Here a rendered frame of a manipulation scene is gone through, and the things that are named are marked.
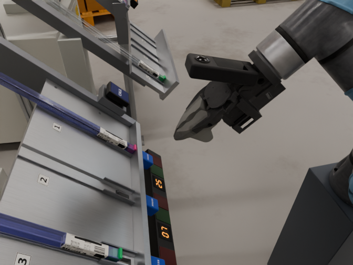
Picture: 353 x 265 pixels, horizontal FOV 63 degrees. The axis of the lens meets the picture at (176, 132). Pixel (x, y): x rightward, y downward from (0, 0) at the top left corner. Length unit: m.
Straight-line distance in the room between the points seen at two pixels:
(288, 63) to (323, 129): 1.48
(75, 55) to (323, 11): 0.61
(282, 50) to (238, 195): 1.03
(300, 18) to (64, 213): 0.43
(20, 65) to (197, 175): 1.08
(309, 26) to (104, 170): 0.39
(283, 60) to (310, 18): 0.07
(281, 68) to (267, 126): 1.37
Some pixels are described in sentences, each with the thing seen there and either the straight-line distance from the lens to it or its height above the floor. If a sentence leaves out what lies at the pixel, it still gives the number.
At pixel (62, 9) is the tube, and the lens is 0.72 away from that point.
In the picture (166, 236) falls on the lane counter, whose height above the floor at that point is 0.66.
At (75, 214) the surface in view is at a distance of 0.42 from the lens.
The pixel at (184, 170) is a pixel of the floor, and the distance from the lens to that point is 1.51.
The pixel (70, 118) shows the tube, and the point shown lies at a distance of 0.52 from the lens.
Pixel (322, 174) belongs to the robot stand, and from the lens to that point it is 0.85.
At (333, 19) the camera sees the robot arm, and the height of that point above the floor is 0.98.
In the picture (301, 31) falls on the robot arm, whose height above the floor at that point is 0.96.
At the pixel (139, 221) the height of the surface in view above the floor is 0.73.
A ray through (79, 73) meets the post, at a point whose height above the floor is 0.71.
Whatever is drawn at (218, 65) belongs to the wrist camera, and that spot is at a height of 0.91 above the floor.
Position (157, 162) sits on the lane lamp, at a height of 0.65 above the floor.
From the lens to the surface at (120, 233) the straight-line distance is 0.45.
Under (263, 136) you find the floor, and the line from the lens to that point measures 1.77.
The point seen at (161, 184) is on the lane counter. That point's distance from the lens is 0.61.
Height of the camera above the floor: 1.12
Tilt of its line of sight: 41 degrees down
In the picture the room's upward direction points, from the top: straight up
